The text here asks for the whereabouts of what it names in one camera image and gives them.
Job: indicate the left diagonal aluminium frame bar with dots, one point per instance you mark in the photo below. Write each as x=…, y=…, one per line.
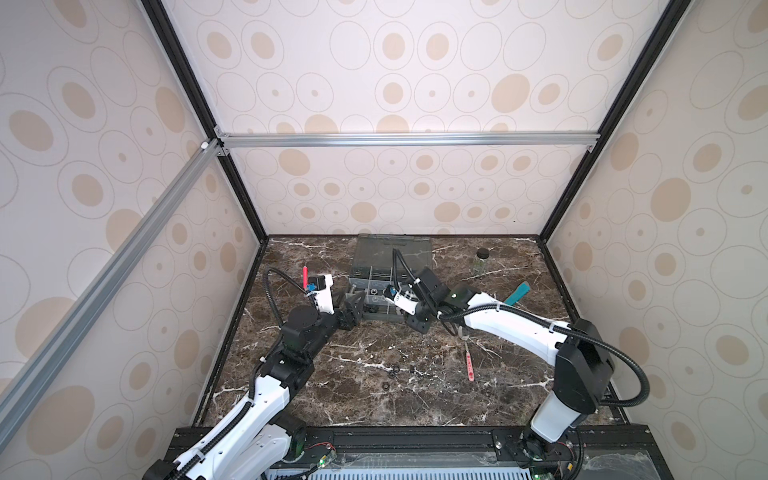
x=41, y=370

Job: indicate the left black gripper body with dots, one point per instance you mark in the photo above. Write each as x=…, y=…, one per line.
x=325, y=324

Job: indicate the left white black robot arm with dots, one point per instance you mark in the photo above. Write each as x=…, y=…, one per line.
x=254, y=435

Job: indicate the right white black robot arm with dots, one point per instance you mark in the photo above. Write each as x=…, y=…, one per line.
x=583, y=364

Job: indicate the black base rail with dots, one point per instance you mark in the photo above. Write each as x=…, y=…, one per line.
x=592, y=452

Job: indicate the small black-lidded glass jar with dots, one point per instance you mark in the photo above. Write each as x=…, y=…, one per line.
x=480, y=261

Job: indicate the horizontal aluminium frame bar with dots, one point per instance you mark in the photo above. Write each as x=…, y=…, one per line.
x=422, y=139

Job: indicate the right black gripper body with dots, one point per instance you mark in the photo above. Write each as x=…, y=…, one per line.
x=421, y=317

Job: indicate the grey compartment organizer box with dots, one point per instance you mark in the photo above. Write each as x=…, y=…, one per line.
x=371, y=270

